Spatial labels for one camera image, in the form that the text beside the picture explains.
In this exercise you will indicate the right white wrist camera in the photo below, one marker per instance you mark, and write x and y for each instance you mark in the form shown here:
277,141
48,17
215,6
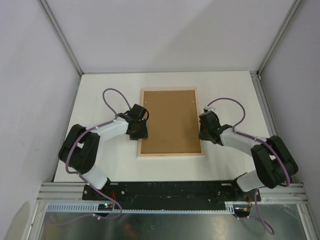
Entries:
208,108

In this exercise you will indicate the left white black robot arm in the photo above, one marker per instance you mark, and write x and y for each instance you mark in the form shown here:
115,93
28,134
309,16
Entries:
81,147

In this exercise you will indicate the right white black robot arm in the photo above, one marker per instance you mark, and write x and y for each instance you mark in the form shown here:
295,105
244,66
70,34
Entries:
274,164

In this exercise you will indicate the right aluminium corner post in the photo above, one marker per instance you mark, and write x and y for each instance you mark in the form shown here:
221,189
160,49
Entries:
281,33

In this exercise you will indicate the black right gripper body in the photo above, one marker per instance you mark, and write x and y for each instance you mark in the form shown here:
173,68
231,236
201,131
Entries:
204,132

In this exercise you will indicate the aluminium corner post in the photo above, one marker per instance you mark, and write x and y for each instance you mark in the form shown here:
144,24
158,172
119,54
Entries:
45,7
281,33

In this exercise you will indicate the left aluminium corner post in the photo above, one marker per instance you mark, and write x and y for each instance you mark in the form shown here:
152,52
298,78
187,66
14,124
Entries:
45,7

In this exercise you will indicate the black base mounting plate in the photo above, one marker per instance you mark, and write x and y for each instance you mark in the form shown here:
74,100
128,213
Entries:
171,195

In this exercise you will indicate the aluminium front rail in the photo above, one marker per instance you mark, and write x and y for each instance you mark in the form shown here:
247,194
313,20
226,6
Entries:
72,192

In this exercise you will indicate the brown cardboard backing board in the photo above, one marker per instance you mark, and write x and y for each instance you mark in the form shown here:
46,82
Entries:
173,124

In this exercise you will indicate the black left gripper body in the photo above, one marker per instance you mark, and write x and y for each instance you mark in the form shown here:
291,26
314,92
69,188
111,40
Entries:
140,131

